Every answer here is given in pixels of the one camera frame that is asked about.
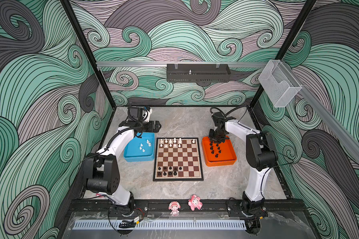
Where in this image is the white slotted cable duct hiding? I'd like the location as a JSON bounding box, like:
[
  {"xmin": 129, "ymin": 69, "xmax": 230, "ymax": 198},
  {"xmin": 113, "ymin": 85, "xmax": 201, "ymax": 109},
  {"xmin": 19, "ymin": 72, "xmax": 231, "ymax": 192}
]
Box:
[{"xmin": 72, "ymin": 220, "xmax": 246, "ymax": 231}]

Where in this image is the black front mounting rail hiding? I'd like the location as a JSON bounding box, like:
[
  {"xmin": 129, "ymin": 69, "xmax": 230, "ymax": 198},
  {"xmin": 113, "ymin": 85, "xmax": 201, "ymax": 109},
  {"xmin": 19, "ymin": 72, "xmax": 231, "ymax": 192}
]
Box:
[{"xmin": 68, "ymin": 199, "xmax": 309, "ymax": 219}]

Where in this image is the folding chessboard brown cream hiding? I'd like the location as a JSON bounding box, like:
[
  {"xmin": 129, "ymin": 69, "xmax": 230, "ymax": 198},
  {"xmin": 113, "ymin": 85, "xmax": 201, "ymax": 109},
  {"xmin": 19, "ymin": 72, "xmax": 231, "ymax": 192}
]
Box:
[{"xmin": 153, "ymin": 137, "xmax": 204, "ymax": 182}]

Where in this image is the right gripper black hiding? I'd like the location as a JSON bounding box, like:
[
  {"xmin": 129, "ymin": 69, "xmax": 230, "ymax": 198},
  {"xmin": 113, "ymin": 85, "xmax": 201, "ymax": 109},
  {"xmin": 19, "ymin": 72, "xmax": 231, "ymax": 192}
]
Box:
[{"xmin": 207, "ymin": 128, "xmax": 226, "ymax": 143}]

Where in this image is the pink pig plush figurine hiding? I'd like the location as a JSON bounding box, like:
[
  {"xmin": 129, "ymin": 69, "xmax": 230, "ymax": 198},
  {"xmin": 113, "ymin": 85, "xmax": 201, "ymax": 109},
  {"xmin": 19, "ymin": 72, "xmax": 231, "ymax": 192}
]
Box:
[{"xmin": 188, "ymin": 194, "xmax": 203, "ymax": 211}]

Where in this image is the aluminium rail back wall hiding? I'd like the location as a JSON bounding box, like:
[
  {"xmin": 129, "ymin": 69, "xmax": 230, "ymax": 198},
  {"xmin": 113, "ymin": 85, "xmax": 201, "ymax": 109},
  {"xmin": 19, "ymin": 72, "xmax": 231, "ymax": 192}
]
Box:
[{"xmin": 96, "ymin": 61, "xmax": 267, "ymax": 68}]

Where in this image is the orange plastic tray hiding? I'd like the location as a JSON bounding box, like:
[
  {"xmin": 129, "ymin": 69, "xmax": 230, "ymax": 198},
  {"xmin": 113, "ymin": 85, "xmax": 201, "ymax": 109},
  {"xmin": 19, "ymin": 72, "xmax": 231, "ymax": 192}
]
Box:
[{"xmin": 201, "ymin": 136, "xmax": 237, "ymax": 167}]

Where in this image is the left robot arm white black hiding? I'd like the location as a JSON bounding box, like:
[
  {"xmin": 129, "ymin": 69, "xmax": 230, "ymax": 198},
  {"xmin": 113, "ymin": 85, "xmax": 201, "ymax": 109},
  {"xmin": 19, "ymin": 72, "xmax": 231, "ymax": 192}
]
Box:
[{"xmin": 82, "ymin": 106, "xmax": 162, "ymax": 206}]

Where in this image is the black perforated wall shelf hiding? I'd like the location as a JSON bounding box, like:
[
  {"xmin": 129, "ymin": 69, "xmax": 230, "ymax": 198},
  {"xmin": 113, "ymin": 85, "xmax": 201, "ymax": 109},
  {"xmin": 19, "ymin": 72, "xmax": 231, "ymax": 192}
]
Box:
[{"xmin": 166, "ymin": 64, "xmax": 231, "ymax": 84}]

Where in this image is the clear acrylic wall holder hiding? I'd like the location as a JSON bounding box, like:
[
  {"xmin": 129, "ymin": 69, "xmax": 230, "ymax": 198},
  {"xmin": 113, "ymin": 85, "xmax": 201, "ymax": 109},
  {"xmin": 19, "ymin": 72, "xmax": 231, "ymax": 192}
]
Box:
[{"xmin": 258, "ymin": 60, "xmax": 302, "ymax": 108}]

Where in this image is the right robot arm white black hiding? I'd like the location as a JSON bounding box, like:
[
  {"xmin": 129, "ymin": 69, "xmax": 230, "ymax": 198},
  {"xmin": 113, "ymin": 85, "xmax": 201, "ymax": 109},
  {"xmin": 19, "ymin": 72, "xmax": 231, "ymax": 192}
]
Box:
[{"xmin": 209, "ymin": 106, "xmax": 278, "ymax": 208}]

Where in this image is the pink hooded doll figurine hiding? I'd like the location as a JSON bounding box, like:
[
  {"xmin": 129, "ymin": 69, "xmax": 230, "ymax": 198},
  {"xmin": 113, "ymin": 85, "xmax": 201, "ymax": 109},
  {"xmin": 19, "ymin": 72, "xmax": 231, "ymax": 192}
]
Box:
[{"xmin": 169, "ymin": 201, "xmax": 180, "ymax": 217}]

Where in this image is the blue plastic tray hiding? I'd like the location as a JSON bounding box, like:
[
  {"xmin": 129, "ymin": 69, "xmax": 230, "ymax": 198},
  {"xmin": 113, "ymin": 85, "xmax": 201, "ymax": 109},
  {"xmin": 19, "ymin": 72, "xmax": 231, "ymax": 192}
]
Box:
[{"xmin": 124, "ymin": 132, "xmax": 156, "ymax": 162}]

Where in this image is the aluminium rail wall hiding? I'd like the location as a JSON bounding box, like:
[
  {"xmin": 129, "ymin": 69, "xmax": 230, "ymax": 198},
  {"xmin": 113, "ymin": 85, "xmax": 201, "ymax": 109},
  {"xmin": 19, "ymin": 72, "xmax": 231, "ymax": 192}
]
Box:
[
  {"xmin": 96, "ymin": 61, "xmax": 267, "ymax": 68},
  {"xmin": 284, "ymin": 63, "xmax": 359, "ymax": 165}
]

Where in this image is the aluminium rail right wall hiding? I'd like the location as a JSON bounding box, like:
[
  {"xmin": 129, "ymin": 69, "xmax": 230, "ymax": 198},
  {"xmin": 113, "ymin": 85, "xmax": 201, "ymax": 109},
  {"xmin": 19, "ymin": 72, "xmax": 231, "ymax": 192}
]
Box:
[{"xmin": 284, "ymin": 63, "xmax": 359, "ymax": 165}]

